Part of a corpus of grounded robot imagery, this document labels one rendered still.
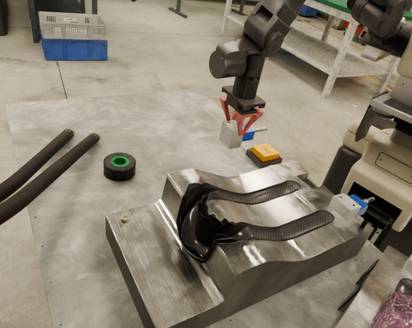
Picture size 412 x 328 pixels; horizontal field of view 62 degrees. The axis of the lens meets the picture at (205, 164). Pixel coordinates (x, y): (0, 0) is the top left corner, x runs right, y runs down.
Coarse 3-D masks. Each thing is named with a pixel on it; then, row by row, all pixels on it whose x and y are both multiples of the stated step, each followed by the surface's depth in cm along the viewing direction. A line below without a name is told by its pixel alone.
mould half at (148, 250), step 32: (320, 192) 80; (128, 224) 66; (160, 224) 68; (256, 224) 66; (352, 224) 73; (128, 256) 60; (160, 256) 61; (192, 256) 63; (224, 256) 55; (256, 256) 55; (288, 256) 61; (320, 256) 66; (352, 256) 77; (128, 288) 61; (160, 288) 56; (192, 288) 57; (224, 288) 56; (256, 288) 60; (160, 320) 52; (192, 320) 54
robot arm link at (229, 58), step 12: (276, 36) 68; (216, 48) 70; (228, 48) 69; (240, 48) 70; (252, 48) 71; (264, 48) 70; (276, 48) 70; (216, 60) 71; (228, 60) 69; (240, 60) 71; (216, 72) 72; (228, 72) 71; (240, 72) 73
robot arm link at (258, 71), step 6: (252, 54) 73; (246, 60) 73; (252, 60) 73; (258, 60) 73; (264, 60) 75; (246, 66) 74; (252, 66) 74; (258, 66) 74; (246, 72) 75; (252, 72) 75; (258, 72) 76
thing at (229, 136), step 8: (232, 120) 87; (224, 128) 86; (232, 128) 84; (256, 128) 90; (264, 128) 91; (224, 136) 87; (232, 136) 84; (240, 136) 85; (248, 136) 87; (232, 144) 86; (240, 144) 87
